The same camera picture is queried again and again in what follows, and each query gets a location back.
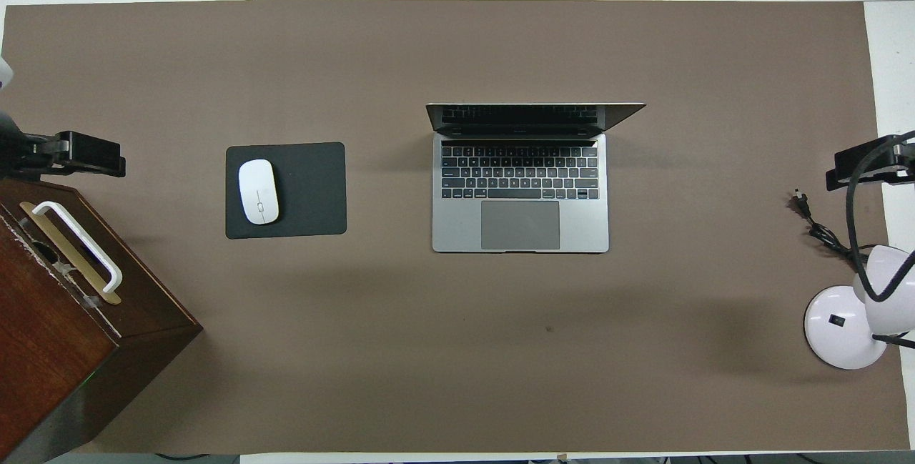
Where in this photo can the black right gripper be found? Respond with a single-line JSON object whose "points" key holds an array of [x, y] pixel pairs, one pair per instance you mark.
{"points": [[902, 155]]}

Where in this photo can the black mouse pad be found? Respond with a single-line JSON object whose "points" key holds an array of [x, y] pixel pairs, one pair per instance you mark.
{"points": [[311, 192]]}

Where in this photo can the white computer mouse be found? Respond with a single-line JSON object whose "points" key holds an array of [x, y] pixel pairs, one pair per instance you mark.
{"points": [[258, 191]]}

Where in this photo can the white desk lamp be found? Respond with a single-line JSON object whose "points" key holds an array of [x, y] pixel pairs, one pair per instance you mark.
{"points": [[843, 328]]}

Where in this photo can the grey laptop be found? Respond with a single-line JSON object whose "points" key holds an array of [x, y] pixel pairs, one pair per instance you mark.
{"points": [[543, 224]]}

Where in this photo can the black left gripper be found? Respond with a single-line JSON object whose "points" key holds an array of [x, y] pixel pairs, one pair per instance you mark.
{"points": [[46, 151]]}

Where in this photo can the brown table mat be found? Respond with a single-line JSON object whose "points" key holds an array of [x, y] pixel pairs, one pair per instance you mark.
{"points": [[457, 349]]}

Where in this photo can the dark brown wooden box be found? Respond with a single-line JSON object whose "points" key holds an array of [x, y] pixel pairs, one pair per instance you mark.
{"points": [[50, 349]]}

